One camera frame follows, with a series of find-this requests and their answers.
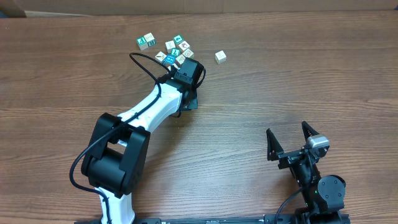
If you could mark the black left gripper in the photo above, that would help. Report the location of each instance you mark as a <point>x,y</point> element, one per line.
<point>193,101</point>

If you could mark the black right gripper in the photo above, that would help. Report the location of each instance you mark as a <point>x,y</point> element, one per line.
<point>275,149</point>

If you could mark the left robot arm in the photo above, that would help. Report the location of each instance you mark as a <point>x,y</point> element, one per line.
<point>114,160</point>

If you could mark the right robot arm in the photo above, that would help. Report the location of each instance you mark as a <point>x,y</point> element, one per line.
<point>323,196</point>

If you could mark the plain wooden block centre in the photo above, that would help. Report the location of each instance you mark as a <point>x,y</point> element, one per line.
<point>180,60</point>

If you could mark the blue-top wooden block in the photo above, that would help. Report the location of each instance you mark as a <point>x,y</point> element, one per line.
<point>169,60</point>

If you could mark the wooden block brown picture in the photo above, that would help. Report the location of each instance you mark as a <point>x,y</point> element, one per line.
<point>188,53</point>

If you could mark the green letter wooden block centre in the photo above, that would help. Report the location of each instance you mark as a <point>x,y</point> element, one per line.
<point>175,52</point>

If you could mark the lone plain wooden block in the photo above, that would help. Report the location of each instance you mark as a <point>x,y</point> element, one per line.
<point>220,57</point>

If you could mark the wooden block pencil picture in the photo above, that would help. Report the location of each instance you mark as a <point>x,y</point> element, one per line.
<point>160,57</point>

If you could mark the wooden block animal picture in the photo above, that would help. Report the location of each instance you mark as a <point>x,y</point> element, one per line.
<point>184,45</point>

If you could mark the plain wooden block upper middle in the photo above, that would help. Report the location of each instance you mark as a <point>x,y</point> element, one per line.
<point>170,45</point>

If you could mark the green-top wooden block upper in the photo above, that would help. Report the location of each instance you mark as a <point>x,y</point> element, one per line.
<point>178,39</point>

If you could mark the green-top wooden block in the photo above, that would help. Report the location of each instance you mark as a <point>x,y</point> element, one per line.
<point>142,43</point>
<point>178,39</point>

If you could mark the green-top wooden block far left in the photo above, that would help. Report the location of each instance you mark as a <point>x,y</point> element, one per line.
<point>142,43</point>

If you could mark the plain wooden block green side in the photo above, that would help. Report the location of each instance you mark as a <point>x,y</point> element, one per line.
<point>150,39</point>

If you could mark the brown cardboard backdrop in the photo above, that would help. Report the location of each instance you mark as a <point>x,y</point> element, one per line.
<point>22,8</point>

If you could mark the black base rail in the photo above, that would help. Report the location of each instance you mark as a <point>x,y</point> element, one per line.
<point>211,221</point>

